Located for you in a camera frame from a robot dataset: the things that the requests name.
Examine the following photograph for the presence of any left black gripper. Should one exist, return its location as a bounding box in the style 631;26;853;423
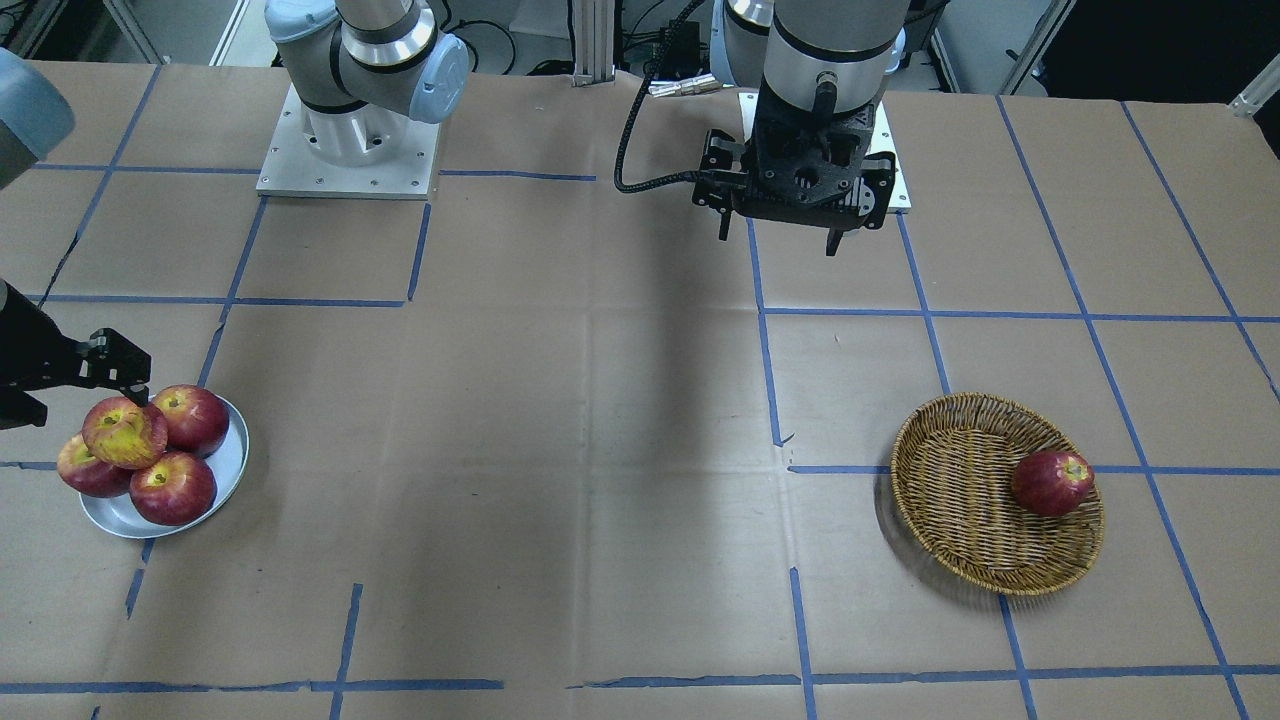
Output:
692;95;896;258

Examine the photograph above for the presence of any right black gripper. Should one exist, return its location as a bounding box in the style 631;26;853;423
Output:
1;281;152;430

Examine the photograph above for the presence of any red yellow apple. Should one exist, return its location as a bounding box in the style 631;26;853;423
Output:
81;397;169;470

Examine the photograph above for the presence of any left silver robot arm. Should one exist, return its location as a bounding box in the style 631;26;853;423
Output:
692;1;909;255

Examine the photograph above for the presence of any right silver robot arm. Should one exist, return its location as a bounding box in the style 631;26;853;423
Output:
1;1;470;429

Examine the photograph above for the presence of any red apple on plate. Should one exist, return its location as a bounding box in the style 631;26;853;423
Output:
128;451;218;527
55;433;132;498
150;384;230;457

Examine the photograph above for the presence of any red apple on plate front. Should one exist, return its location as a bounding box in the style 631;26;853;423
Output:
128;451;218;527

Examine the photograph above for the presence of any light blue plate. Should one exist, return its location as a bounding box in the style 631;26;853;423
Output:
79;395;250;541

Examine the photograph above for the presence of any woven wicker basket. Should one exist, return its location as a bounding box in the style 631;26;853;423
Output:
890;392;1105;597

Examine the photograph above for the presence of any red apple in basket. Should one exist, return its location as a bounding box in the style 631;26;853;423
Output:
1010;450;1094;518

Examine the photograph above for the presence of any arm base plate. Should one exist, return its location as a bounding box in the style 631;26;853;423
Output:
256;87;440;200
739;88;913;214

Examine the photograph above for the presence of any aluminium frame post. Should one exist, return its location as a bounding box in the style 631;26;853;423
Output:
567;0;620;87

